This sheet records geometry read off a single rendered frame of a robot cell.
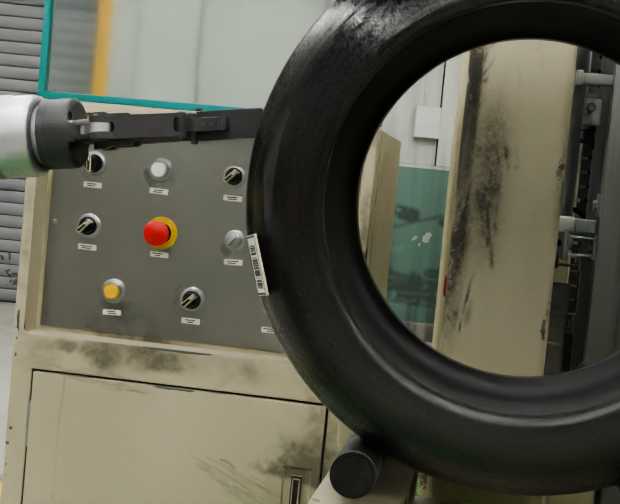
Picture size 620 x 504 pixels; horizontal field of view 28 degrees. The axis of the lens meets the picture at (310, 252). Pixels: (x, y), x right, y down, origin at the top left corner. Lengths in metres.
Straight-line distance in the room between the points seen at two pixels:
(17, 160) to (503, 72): 0.59
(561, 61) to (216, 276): 0.70
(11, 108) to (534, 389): 0.65
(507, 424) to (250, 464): 0.84
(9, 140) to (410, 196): 8.92
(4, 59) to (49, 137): 9.19
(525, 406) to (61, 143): 0.59
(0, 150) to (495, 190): 0.59
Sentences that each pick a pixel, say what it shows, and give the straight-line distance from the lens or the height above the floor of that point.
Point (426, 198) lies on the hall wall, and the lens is 10.20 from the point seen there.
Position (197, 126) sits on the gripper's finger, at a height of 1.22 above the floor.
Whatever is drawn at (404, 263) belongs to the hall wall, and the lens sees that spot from 10.21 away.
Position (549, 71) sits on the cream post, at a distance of 1.56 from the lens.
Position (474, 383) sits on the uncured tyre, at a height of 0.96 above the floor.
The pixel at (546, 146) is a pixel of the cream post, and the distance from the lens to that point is 1.55.
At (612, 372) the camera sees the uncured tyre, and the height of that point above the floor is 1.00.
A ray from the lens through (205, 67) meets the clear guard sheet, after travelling 1.98.
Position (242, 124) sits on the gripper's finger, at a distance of 1.31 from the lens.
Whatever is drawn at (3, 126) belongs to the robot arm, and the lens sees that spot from 1.35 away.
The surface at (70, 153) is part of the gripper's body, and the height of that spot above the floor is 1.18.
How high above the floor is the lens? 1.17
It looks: 3 degrees down
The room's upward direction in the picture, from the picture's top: 5 degrees clockwise
